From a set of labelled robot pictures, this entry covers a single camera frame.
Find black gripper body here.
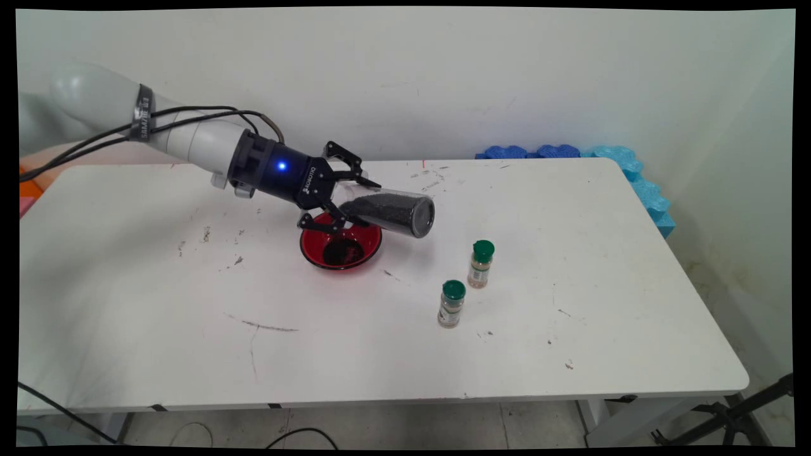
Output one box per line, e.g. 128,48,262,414
226,129,338,210

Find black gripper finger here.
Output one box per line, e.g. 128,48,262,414
298,200,372,234
322,141,383,190

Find clear jar of black grains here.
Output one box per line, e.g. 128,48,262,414
333,180,436,239

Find red bowl with black rim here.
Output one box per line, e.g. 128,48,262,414
300,212,383,272

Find pile of black grains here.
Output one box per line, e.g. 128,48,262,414
322,237,366,267

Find green-capped spice bottle grey powder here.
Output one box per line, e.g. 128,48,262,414
437,279,467,329

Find green-capped spice bottle orange powder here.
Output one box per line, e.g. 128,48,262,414
468,239,495,289

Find orange foam block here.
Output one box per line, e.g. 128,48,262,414
19,166,45,199

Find light blue foam mat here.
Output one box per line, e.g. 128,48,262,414
580,145,676,239

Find black tripod stand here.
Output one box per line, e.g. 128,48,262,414
651,374,795,447

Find black cable with brass connector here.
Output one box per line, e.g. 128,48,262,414
18,110,286,184

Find black camera cable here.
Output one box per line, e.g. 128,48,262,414
18,105,260,182

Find black strap band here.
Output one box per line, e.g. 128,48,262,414
129,84,156,144

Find black floor cable loop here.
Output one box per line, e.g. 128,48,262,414
265,427,340,450

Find black floor cable bundle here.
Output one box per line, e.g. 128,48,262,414
18,380,120,446

